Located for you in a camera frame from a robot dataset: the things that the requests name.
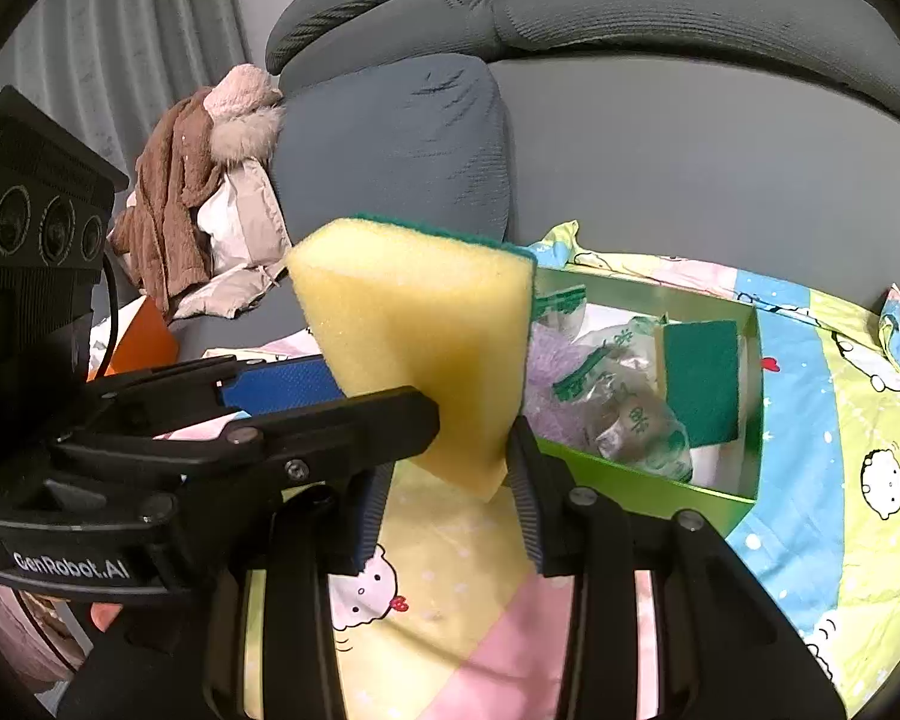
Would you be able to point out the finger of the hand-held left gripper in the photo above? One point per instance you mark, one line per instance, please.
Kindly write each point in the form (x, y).
(360, 427)
(285, 386)

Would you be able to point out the small yellow green sponge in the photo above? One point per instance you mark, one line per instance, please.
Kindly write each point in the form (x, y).
(701, 382)

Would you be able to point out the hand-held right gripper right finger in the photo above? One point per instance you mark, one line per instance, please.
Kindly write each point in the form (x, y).
(529, 510)

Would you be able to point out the grey sofa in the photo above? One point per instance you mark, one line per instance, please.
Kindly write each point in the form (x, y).
(682, 165)

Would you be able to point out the small green printed plastic bag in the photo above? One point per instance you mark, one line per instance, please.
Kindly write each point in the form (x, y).
(645, 435)

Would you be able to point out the cartoon printed blanket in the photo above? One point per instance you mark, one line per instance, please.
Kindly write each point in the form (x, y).
(817, 390)

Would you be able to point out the green cardboard box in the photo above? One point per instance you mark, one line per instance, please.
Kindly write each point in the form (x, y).
(645, 491)

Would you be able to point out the person's left hand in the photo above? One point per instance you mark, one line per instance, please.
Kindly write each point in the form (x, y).
(105, 616)

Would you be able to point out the purple mesh cloth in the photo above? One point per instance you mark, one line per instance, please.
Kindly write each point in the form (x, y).
(555, 382)

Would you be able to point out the large yellow green sponge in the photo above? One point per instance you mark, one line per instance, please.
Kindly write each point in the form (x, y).
(420, 330)

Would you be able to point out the orange box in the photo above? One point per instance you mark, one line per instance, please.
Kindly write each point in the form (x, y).
(146, 345)

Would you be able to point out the brown fleece coat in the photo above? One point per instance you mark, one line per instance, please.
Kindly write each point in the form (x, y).
(172, 210)

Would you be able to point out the person's left forearm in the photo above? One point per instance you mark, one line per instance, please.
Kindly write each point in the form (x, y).
(7, 630)

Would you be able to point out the grey curtain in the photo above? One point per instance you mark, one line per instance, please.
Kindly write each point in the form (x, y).
(120, 30)

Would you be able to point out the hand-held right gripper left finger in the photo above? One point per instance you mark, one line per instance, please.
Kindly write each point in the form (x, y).
(367, 525)

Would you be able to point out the blue-grey sofa cushion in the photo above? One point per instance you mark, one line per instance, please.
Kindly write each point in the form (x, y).
(390, 150)

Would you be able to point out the pink plush hat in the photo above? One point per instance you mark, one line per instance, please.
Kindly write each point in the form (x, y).
(240, 90)

